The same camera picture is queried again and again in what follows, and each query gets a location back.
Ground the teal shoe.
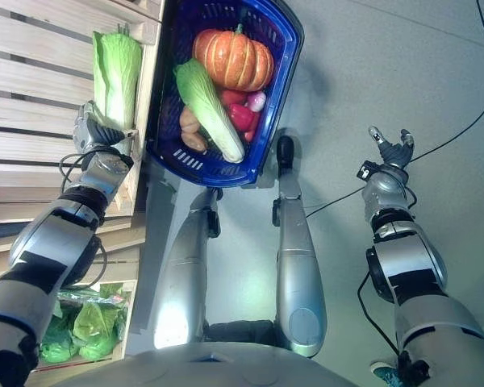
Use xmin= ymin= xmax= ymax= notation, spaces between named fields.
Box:
xmin=369 ymin=359 xmax=405 ymax=387

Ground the blue plastic shopping basket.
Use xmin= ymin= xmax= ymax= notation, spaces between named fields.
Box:
xmin=144 ymin=0 xmax=306 ymax=189

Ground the wooden slatted shelf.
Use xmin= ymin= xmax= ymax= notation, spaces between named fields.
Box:
xmin=0 ymin=0 xmax=165 ymax=283

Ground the brown potato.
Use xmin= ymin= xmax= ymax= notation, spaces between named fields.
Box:
xmin=178 ymin=105 xmax=209 ymax=152

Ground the red bell pepper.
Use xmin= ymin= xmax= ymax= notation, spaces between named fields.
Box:
xmin=227 ymin=102 xmax=261 ymax=132

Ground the orange pumpkin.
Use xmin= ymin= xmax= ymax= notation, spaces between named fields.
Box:
xmin=191 ymin=23 xmax=276 ymax=93

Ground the robot left leg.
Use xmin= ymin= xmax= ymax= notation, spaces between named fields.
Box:
xmin=152 ymin=186 xmax=224 ymax=352

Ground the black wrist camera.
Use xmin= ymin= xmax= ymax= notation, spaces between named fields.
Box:
xmin=356 ymin=160 xmax=379 ymax=181

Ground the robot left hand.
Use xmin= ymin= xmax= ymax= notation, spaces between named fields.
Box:
xmin=71 ymin=100 xmax=139 ymax=156

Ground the napa cabbage with pale stem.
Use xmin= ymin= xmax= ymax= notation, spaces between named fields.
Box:
xmin=91 ymin=24 xmax=144 ymax=131
xmin=173 ymin=57 xmax=247 ymax=164

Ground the robot silver torso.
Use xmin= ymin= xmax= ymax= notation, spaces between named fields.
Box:
xmin=23 ymin=340 xmax=362 ymax=387

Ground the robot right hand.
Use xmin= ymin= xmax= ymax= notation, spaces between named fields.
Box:
xmin=366 ymin=124 xmax=416 ymax=168

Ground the green lettuce bunch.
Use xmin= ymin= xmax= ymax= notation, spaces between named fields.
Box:
xmin=39 ymin=281 xmax=131 ymax=364

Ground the black floor cable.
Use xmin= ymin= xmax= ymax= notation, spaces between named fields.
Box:
xmin=304 ymin=0 xmax=484 ymax=218

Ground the pink white radish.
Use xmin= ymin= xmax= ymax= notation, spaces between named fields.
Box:
xmin=245 ymin=89 xmax=268 ymax=112

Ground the red tomato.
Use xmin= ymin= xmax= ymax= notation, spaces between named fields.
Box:
xmin=219 ymin=88 xmax=249 ymax=107

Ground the wooden crate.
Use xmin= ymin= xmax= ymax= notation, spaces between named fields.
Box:
xmin=31 ymin=278 xmax=139 ymax=368

